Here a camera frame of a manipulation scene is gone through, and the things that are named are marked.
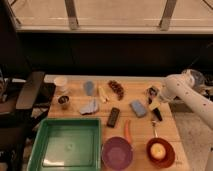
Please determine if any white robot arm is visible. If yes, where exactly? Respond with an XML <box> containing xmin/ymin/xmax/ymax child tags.
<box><xmin>149</xmin><ymin>74</ymin><xmax>213</xmax><ymax>130</ymax></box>

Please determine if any green plastic tray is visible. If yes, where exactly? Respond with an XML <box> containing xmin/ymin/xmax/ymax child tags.
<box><xmin>27</xmin><ymin>118</ymin><xmax>101</xmax><ymax>171</ymax></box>

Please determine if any blue sponge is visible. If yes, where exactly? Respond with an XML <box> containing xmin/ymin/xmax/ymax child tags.
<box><xmin>130</xmin><ymin>100</ymin><xmax>147</xmax><ymax>117</ymax></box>

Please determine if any orange carrot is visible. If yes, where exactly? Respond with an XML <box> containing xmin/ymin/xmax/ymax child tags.
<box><xmin>124</xmin><ymin>120</ymin><xmax>132</xmax><ymax>144</ymax></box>

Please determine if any brown grape bunch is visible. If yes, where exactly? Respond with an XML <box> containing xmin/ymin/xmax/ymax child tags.
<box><xmin>108</xmin><ymin>80</ymin><xmax>124</xmax><ymax>100</ymax></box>

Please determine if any black remote control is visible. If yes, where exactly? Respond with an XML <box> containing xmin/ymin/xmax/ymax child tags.
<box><xmin>107</xmin><ymin>107</ymin><xmax>120</xmax><ymax>128</ymax></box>

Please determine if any yellow apple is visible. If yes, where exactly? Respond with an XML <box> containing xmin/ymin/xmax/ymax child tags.
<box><xmin>150</xmin><ymin>143</ymin><xmax>166</xmax><ymax>160</ymax></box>

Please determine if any yellow banana piece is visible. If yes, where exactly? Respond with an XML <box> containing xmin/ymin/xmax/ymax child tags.
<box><xmin>98</xmin><ymin>86</ymin><xmax>109</xmax><ymax>103</ymax></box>

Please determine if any blue-lidded round container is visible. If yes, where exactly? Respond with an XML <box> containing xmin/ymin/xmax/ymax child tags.
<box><xmin>182</xmin><ymin>69</ymin><xmax>205</xmax><ymax>88</ymax></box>

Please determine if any blue folded cloth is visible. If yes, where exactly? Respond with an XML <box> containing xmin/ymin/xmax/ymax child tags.
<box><xmin>79</xmin><ymin>99</ymin><xmax>99</xmax><ymax>115</ymax></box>

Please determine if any purple bowl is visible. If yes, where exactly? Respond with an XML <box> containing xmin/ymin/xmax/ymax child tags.
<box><xmin>101</xmin><ymin>137</ymin><xmax>133</xmax><ymax>171</ymax></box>

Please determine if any blue cup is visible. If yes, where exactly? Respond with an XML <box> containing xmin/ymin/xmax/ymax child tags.
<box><xmin>83</xmin><ymin>81</ymin><xmax>94</xmax><ymax>96</ymax></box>

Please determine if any small dark-filled cup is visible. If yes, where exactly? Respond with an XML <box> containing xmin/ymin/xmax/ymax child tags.
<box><xmin>58</xmin><ymin>95</ymin><xmax>70</xmax><ymax>109</ymax></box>

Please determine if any white cup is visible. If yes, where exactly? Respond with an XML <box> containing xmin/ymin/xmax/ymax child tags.
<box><xmin>54</xmin><ymin>76</ymin><xmax>68</xmax><ymax>93</ymax></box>

